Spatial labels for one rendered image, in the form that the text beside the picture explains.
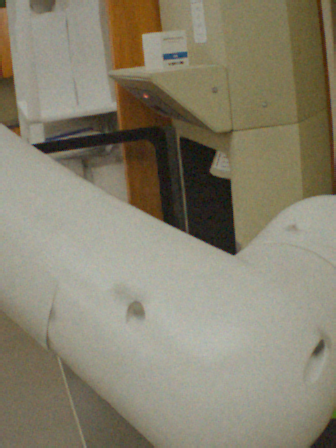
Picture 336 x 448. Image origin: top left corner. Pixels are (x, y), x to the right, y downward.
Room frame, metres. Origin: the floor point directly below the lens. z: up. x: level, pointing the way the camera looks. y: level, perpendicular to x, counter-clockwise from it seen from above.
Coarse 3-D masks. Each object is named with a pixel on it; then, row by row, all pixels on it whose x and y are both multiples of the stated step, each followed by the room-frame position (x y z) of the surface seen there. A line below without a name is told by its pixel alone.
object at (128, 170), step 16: (112, 144) 1.16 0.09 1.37; (128, 144) 1.16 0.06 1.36; (144, 144) 1.17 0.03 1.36; (64, 160) 1.15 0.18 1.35; (80, 160) 1.15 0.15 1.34; (96, 160) 1.16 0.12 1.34; (112, 160) 1.16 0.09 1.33; (128, 160) 1.16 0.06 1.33; (144, 160) 1.17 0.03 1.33; (96, 176) 1.16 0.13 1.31; (112, 176) 1.16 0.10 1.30; (128, 176) 1.16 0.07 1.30; (144, 176) 1.17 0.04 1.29; (112, 192) 1.16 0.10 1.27; (128, 192) 1.16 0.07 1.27; (144, 192) 1.17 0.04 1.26; (144, 208) 1.17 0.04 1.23; (160, 208) 1.17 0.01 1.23
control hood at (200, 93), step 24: (120, 72) 1.06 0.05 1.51; (144, 72) 0.89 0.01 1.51; (168, 72) 0.86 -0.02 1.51; (192, 72) 0.86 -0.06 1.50; (216, 72) 0.87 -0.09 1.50; (168, 96) 0.88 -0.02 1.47; (192, 96) 0.86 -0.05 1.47; (216, 96) 0.87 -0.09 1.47; (192, 120) 0.93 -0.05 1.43; (216, 120) 0.87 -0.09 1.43
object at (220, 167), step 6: (216, 156) 1.03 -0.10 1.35; (222, 156) 1.01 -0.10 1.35; (216, 162) 1.02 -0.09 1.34; (222, 162) 1.00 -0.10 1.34; (228, 162) 0.99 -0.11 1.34; (216, 168) 1.01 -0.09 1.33; (222, 168) 1.00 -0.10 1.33; (228, 168) 0.98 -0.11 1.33; (216, 174) 1.01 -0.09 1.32; (222, 174) 0.99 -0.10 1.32; (228, 174) 0.98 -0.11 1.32
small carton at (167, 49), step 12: (144, 36) 0.97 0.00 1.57; (156, 36) 0.94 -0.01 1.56; (168, 36) 0.95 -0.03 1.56; (180, 36) 0.96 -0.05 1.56; (144, 48) 0.98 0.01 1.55; (156, 48) 0.95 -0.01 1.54; (168, 48) 0.94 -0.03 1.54; (180, 48) 0.96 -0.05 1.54; (156, 60) 0.95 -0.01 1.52; (168, 60) 0.94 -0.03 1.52; (180, 60) 0.95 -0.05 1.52
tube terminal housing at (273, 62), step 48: (240, 0) 0.89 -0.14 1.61; (288, 0) 0.92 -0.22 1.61; (192, 48) 1.02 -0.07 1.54; (240, 48) 0.88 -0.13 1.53; (288, 48) 0.90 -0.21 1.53; (240, 96) 0.88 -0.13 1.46; (288, 96) 0.90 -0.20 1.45; (240, 144) 0.88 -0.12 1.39; (288, 144) 0.90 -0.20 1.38; (240, 192) 0.88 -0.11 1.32; (288, 192) 0.90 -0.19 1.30; (240, 240) 0.88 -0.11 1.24
